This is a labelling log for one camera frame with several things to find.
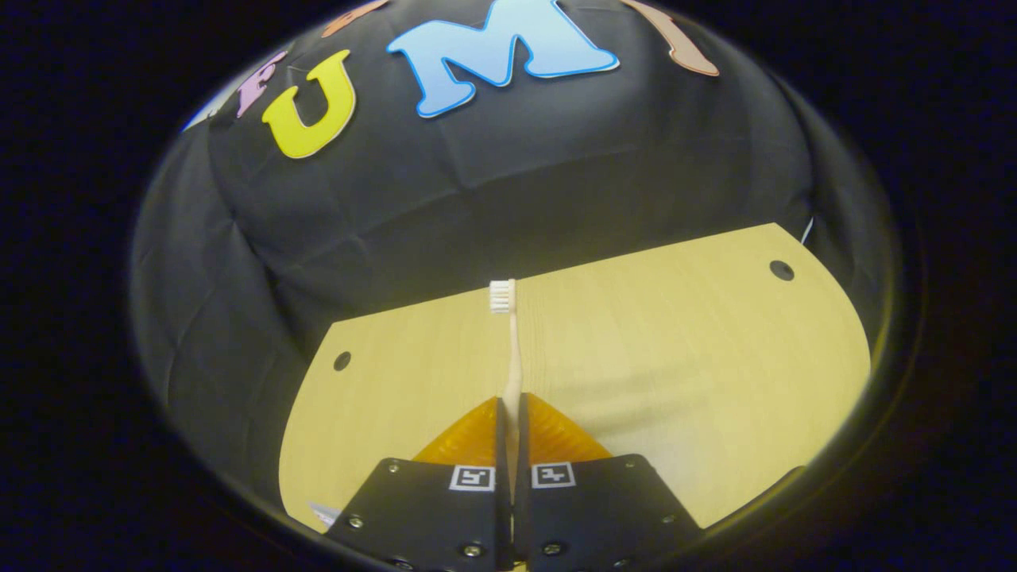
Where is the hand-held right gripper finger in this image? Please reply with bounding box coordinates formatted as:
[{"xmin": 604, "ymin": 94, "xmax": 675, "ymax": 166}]
[
  {"xmin": 514, "ymin": 392, "xmax": 705, "ymax": 572},
  {"xmin": 324, "ymin": 396, "xmax": 511, "ymax": 572}
]

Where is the white toothbrush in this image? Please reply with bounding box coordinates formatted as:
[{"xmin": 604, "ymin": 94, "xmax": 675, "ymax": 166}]
[{"xmin": 488, "ymin": 279, "xmax": 525, "ymax": 422}]

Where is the wooden desktop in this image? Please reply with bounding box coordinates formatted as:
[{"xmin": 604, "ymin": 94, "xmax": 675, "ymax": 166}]
[{"xmin": 278, "ymin": 222, "xmax": 873, "ymax": 531}]

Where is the black backdrop cloth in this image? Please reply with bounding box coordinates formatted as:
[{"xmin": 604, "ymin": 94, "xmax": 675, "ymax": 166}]
[{"xmin": 131, "ymin": 0, "xmax": 899, "ymax": 509}]

